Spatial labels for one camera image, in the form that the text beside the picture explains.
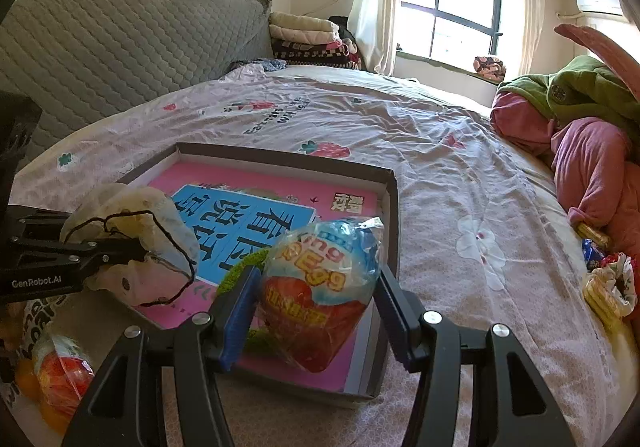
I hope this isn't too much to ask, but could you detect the green knitted ring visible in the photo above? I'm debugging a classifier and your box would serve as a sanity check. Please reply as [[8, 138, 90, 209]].
[[214, 246, 281, 353]]

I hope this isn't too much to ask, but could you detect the cream drawstring pouch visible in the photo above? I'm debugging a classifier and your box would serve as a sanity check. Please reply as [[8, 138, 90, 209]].
[[60, 182, 200, 307]]

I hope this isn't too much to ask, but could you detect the surprise egg snack bag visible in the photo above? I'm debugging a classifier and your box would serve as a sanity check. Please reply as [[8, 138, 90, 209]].
[[260, 217, 384, 373]]

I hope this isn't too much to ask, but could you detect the pink and blue book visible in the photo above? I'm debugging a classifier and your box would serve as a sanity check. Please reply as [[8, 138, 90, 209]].
[[136, 153, 386, 399]]

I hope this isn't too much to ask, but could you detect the yellow floral snack bundle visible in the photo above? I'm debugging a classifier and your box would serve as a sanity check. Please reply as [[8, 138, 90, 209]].
[[576, 222, 639, 331]]

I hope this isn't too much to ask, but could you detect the strawberry print bed sheet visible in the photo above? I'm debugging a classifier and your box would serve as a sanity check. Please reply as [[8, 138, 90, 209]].
[[11, 64, 639, 446]]

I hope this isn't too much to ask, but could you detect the grey quilted headboard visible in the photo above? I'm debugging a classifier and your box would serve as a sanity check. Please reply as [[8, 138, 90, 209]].
[[1, 0, 272, 161]]

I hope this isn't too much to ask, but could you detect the grey shallow cardboard box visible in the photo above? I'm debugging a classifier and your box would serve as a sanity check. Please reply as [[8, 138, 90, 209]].
[[119, 142, 399, 407]]

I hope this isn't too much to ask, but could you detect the pink crumpled quilt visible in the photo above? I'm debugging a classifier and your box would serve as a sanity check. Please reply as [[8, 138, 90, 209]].
[[490, 92, 639, 256]]

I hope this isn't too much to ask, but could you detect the stack of folded blankets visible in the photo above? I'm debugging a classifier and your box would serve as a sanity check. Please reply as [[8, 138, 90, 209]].
[[269, 11, 366, 71]]

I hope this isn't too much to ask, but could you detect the green blanket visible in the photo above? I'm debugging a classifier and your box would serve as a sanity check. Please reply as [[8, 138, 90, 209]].
[[498, 55, 639, 144]]

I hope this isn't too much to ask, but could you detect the floral cloth on windowsill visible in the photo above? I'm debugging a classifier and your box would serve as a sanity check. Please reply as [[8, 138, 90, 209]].
[[473, 56, 506, 83]]

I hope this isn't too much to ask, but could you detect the pink pillow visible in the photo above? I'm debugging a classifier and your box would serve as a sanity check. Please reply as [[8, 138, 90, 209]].
[[554, 23, 640, 101]]

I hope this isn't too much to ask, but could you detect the dark framed window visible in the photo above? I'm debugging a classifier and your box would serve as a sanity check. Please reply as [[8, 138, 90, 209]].
[[397, 0, 502, 68]]

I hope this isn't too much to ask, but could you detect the white air conditioner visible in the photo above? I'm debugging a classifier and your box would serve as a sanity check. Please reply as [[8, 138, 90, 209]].
[[576, 0, 624, 17]]

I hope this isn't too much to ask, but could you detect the white right curtain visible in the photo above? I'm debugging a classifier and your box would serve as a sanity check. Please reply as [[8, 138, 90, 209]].
[[518, 0, 546, 75]]

